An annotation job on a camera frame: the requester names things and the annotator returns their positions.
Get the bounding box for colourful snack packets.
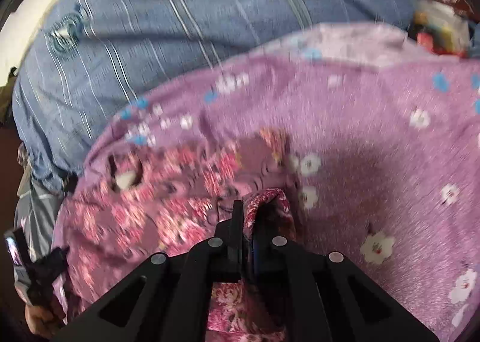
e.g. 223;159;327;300
408;0;470;58

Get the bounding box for blue plaid quilt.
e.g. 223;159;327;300
13;0;415;192

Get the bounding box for person's left hand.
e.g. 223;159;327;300
24;296;66;340

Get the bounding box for light purple flowered blanket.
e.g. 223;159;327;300
82;23;479;341

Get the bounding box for olive green cloth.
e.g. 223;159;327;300
0;67;18;127

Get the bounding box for dark purple floral garment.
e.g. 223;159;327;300
53;129;297;320

